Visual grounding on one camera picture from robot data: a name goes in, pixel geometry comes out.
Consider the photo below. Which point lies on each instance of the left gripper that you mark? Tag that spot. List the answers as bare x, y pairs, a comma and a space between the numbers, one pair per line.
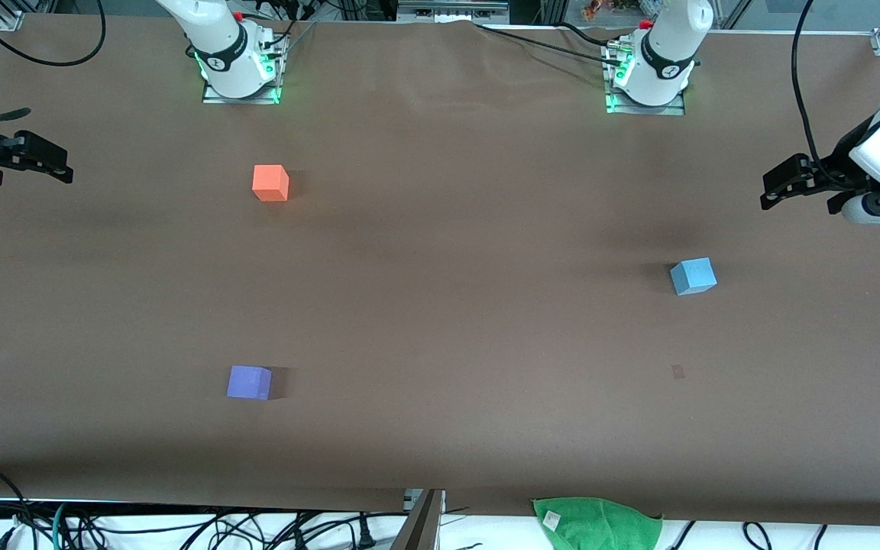
836, 169

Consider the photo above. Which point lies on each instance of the blue foam block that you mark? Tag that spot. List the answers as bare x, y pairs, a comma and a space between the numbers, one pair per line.
693, 276

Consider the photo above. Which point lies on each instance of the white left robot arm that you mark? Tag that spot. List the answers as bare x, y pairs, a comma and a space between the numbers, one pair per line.
661, 53

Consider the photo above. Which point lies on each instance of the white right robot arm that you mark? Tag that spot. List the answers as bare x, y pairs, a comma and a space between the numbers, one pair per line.
222, 46

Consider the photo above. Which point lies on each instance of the orange foam block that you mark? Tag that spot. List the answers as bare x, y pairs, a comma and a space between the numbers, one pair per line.
270, 183

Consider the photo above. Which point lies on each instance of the purple foam block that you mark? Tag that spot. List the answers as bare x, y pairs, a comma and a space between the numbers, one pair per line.
249, 383

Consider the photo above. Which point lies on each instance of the colourful toy pile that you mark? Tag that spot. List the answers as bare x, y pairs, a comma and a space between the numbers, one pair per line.
616, 8

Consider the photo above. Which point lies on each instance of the green microfibre cloth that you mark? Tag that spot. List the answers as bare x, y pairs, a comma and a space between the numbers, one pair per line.
600, 527

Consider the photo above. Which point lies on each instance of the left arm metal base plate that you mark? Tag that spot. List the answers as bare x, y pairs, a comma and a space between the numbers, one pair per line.
642, 109

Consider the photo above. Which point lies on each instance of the grey metal equipment rail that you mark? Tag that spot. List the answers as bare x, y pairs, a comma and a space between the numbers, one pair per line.
451, 9

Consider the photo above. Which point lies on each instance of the grey metal post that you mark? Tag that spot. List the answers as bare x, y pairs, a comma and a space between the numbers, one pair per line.
421, 527

